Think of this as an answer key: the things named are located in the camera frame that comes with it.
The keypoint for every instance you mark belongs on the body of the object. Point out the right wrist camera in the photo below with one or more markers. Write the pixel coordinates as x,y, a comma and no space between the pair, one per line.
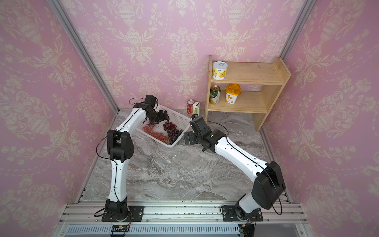
198,125

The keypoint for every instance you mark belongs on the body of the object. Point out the green drink can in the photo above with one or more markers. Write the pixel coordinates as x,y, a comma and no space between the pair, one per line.
215,93

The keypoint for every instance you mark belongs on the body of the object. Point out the red soda can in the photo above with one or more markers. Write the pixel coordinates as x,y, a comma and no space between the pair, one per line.
189,106

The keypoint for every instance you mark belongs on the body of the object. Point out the green white carton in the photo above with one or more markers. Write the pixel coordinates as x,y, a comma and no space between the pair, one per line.
196,108

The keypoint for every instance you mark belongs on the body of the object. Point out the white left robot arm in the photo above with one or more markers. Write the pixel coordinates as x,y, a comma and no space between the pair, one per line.
120,149

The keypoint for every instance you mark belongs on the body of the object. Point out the aluminium rail frame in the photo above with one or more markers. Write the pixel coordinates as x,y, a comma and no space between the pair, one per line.
182,219

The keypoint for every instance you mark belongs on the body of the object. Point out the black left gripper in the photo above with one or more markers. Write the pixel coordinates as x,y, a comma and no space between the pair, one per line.
162,117

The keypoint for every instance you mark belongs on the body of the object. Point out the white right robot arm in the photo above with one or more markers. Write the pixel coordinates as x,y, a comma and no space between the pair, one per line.
267,178

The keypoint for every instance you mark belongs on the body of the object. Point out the black grape bunch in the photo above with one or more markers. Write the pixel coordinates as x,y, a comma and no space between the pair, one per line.
173,136

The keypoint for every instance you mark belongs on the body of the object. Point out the white perforated plastic basket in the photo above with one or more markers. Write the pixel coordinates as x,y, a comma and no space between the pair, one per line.
182,122

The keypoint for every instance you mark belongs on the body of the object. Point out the yellow lidded cup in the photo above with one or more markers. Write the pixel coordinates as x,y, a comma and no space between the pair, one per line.
232,93

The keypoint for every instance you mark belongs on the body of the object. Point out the light red grape bunch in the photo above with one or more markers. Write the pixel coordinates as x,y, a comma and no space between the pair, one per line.
150,129

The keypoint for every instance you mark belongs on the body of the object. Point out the dark red grape bunch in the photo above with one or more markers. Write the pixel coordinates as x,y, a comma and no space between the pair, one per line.
171,130

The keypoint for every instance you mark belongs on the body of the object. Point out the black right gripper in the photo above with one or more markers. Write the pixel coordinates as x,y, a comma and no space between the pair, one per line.
192,135

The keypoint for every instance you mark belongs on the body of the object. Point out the yellow can white lid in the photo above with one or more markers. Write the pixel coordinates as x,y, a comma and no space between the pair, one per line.
219,70

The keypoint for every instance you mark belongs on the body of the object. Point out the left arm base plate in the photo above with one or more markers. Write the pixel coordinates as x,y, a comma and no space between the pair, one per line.
135,214

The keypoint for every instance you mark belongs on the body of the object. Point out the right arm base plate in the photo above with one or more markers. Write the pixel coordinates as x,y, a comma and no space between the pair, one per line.
231,213

